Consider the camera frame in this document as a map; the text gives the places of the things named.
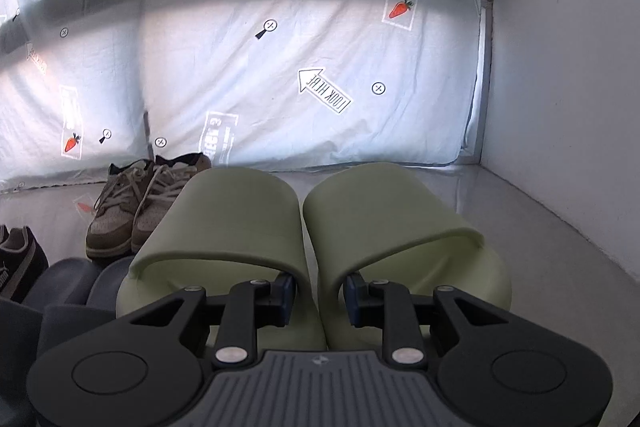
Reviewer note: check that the tan suede sneaker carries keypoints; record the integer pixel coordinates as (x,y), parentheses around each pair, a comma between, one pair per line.
(160,197)
(117,212)

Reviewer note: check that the black sneaker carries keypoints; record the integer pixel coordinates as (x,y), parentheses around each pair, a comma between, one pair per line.
(22,262)

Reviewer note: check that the grey foam slide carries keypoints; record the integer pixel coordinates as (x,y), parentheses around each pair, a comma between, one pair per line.
(70,279)
(112,284)

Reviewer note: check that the pale green foam slide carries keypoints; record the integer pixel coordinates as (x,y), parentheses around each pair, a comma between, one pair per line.
(235,217)
(400,217)

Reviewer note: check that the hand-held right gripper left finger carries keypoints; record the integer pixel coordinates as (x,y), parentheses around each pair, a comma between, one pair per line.
(286,299)

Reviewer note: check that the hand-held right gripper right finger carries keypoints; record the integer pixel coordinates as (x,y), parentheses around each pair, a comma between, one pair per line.
(354,299)

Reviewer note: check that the white printed sheet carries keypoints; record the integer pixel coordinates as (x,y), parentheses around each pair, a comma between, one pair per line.
(275,57)

